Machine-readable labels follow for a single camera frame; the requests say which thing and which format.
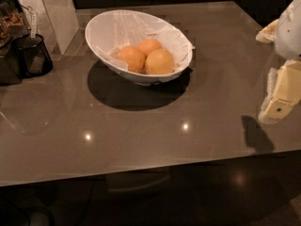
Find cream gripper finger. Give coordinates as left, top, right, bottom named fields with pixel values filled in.
left=256, top=20, right=278, bottom=43
left=259, top=60, right=301, bottom=124

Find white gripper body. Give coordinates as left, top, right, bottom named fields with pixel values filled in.
left=274, top=0, right=301, bottom=60

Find orange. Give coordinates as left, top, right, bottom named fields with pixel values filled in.
left=137, top=39, right=162, bottom=57
left=145, top=49, right=175, bottom=74
left=117, top=46, right=146, bottom=73

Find white oval bowl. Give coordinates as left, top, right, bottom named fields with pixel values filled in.
left=84, top=9, right=194, bottom=87

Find white paper liner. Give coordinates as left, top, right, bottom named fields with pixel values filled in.
left=95, top=10, right=196, bottom=77

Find white panel board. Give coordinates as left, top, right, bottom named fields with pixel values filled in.
left=19, top=0, right=79, bottom=57

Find white tag in cup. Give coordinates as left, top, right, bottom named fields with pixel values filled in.
left=23, top=6, right=38, bottom=40

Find black mesh cup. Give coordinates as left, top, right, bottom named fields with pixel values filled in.
left=11, top=34, right=53, bottom=78

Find dark container with snacks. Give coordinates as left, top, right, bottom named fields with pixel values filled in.
left=0, top=0, right=26, bottom=86

